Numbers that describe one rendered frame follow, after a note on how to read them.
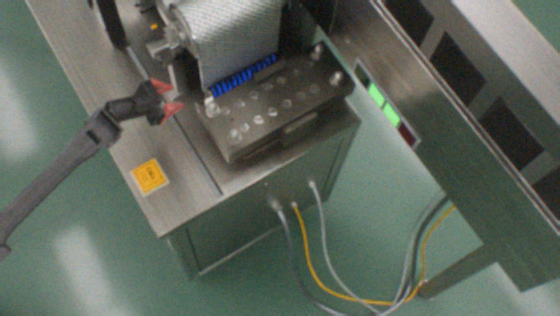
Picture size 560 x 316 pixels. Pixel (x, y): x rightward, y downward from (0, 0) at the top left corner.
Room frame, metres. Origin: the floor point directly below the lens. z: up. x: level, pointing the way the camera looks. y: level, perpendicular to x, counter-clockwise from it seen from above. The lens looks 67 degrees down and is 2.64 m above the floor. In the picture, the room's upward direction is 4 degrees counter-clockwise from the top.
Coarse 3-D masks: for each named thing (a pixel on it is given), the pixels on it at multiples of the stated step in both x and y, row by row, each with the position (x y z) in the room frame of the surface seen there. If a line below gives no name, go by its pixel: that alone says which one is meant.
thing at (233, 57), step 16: (256, 32) 0.85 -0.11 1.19; (272, 32) 0.88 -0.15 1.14; (224, 48) 0.81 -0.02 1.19; (240, 48) 0.83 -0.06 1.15; (256, 48) 0.86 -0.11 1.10; (272, 48) 0.88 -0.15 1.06; (208, 64) 0.79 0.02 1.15; (224, 64) 0.81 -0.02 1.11; (240, 64) 0.83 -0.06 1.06; (208, 80) 0.79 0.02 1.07
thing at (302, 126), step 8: (312, 112) 0.70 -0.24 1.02; (296, 120) 0.68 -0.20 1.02; (304, 120) 0.68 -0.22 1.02; (312, 120) 0.68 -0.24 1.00; (288, 128) 0.66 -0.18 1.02; (296, 128) 0.66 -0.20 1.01; (304, 128) 0.67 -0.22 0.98; (312, 128) 0.68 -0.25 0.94; (288, 136) 0.65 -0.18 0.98; (296, 136) 0.66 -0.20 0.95; (288, 144) 0.65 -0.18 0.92
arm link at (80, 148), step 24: (96, 120) 0.63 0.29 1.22; (72, 144) 0.58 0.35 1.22; (96, 144) 0.59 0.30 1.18; (48, 168) 0.52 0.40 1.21; (72, 168) 0.52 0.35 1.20; (24, 192) 0.47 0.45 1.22; (48, 192) 0.47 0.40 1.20; (0, 216) 0.42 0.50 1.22; (24, 216) 0.42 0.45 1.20; (0, 240) 0.37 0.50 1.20
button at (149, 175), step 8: (152, 160) 0.63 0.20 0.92; (136, 168) 0.61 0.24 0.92; (144, 168) 0.61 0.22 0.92; (152, 168) 0.61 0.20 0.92; (136, 176) 0.59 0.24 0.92; (144, 176) 0.59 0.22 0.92; (152, 176) 0.58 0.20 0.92; (160, 176) 0.58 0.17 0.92; (144, 184) 0.56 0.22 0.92; (152, 184) 0.56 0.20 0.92; (160, 184) 0.57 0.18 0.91; (144, 192) 0.54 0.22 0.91
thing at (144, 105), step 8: (144, 88) 0.74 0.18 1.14; (136, 96) 0.72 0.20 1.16; (144, 96) 0.72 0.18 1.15; (136, 104) 0.69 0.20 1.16; (144, 104) 0.69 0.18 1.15; (152, 104) 0.70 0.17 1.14; (136, 112) 0.68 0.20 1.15; (144, 112) 0.68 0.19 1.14; (152, 112) 0.68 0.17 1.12; (160, 112) 0.67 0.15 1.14; (152, 120) 0.67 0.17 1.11
